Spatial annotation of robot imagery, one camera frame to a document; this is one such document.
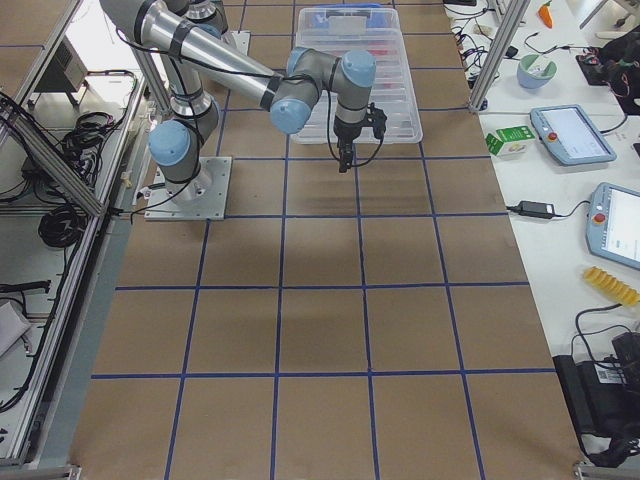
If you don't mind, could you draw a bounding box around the yellow ridged toy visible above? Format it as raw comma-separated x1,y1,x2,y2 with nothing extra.
583,266,639,307

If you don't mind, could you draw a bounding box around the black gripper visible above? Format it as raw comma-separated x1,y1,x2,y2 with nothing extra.
333,117,361,173

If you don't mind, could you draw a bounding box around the green blue bowl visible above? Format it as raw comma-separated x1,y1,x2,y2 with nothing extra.
516,54,557,90

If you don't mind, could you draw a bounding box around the clear plastic storage box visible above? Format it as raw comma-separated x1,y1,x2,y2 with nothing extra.
295,3,402,55

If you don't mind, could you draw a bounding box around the clear plastic box lid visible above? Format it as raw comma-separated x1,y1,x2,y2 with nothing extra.
295,27,422,145

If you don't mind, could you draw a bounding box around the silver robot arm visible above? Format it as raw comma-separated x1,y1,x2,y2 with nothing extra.
185,0,228,36
101,1,386,204

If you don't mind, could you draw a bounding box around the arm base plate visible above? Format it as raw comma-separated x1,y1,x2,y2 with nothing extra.
226,30,251,55
143,156,232,221

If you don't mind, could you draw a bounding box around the near teach pendant tablet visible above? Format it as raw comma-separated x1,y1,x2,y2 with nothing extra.
586,182,639,270

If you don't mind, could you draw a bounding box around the teach pendant tablet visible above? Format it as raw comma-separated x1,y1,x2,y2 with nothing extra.
586,182,639,270
529,105,617,166

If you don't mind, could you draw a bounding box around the far teach pendant tablet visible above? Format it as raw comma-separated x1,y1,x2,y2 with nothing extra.
529,105,617,166

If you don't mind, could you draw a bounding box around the black power adapter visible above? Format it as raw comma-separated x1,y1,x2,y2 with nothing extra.
518,200,556,219

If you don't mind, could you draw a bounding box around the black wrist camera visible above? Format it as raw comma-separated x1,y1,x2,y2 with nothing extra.
365,102,387,142

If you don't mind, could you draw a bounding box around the orange carrot toy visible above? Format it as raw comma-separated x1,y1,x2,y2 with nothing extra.
537,0,554,29

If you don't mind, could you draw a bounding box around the green white carton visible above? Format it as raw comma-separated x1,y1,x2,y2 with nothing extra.
485,125,536,157

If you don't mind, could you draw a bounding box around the aluminium frame post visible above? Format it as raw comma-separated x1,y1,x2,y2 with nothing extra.
468,0,530,113

